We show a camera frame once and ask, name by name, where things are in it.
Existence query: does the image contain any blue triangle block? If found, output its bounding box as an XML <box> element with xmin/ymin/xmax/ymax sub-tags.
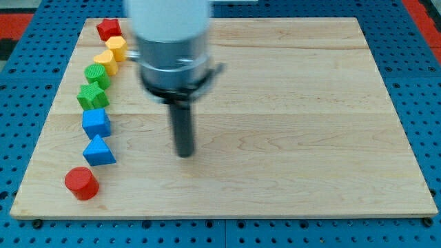
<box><xmin>83</xmin><ymin>135</ymin><xmax>116</xmax><ymax>167</ymax></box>

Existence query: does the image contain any yellow hexagon block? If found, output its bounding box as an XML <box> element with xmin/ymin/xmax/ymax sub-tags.
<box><xmin>105</xmin><ymin>36</ymin><xmax>127</xmax><ymax>62</ymax></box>

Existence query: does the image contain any green star block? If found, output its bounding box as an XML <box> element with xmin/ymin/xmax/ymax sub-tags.
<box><xmin>76</xmin><ymin>82</ymin><xmax>110</xmax><ymax>110</ymax></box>

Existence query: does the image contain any red cylinder block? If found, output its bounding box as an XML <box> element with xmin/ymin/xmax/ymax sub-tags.
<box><xmin>64</xmin><ymin>167</ymin><xmax>100</xmax><ymax>200</ymax></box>

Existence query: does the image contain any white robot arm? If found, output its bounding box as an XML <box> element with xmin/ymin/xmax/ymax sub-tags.
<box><xmin>124</xmin><ymin>0</ymin><xmax>223</xmax><ymax>158</ymax></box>

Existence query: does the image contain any blue cube block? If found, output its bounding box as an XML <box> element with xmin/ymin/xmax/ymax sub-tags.
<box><xmin>82</xmin><ymin>108</ymin><xmax>111</xmax><ymax>139</ymax></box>

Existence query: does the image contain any yellow heart block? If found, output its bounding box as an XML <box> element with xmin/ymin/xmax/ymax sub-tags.
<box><xmin>93</xmin><ymin>50</ymin><xmax>119</xmax><ymax>76</ymax></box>

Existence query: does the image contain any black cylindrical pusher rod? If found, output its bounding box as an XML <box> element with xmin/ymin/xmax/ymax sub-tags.
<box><xmin>169</xmin><ymin>101</ymin><xmax>194</xmax><ymax>158</ymax></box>

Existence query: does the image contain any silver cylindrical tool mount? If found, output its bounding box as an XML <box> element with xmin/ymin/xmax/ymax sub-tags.
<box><xmin>126</xmin><ymin>33</ymin><xmax>225</xmax><ymax>104</ymax></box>

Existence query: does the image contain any light wooden board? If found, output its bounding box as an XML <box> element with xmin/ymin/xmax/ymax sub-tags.
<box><xmin>10</xmin><ymin>17</ymin><xmax>438</xmax><ymax>220</ymax></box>

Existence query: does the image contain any red star block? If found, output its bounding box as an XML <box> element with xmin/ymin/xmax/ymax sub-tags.
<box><xmin>96</xmin><ymin>19</ymin><xmax>122</xmax><ymax>41</ymax></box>

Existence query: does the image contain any green cylinder block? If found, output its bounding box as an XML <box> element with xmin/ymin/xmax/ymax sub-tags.
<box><xmin>83</xmin><ymin>63</ymin><xmax>110</xmax><ymax>90</ymax></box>

